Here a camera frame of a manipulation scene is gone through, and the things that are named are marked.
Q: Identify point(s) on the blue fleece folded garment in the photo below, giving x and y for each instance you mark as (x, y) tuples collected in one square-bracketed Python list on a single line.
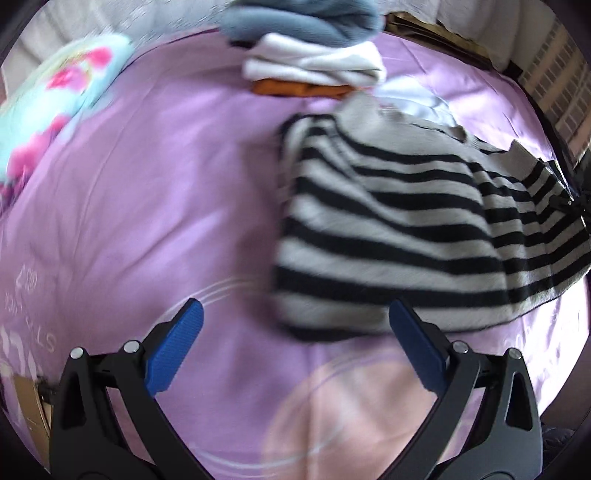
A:
[(335, 24)]

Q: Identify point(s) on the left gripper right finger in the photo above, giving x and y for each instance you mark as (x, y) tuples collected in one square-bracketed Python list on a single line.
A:
[(505, 440)]

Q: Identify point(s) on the white folded garment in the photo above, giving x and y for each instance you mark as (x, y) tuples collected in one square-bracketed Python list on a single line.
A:
[(284, 58)]

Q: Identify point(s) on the purple printed bed sheet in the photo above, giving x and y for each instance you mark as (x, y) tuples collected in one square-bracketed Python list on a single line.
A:
[(171, 187)]

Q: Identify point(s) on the black white striped sweater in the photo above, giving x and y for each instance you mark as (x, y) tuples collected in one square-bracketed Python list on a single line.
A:
[(382, 205)]

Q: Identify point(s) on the woven straw mat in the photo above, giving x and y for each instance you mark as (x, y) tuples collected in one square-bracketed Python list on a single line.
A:
[(438, 38)]

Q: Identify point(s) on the orange folded garment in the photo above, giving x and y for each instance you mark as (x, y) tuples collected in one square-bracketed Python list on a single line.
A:
[(280, 88)]

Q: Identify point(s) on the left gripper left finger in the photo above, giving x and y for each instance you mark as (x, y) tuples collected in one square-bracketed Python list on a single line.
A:
[(86, 440)]

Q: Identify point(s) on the floral light blue pillow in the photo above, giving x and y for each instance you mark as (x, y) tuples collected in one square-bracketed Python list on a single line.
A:
[(68, 82)]

